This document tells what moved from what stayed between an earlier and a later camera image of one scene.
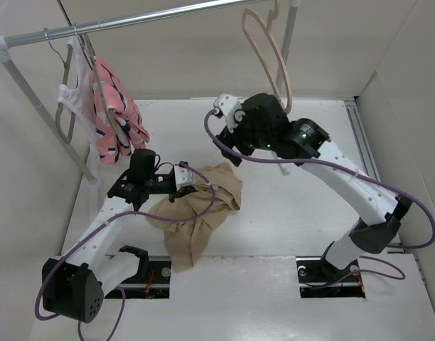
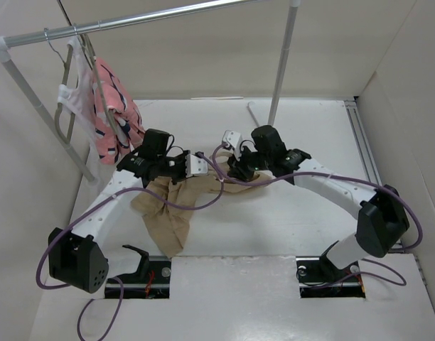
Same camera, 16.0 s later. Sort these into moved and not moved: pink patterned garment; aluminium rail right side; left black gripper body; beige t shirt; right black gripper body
Moved: beige t shirt; right black gripper body; left black gripper body
Not moved: pink patterned garment; aluminium rail right side
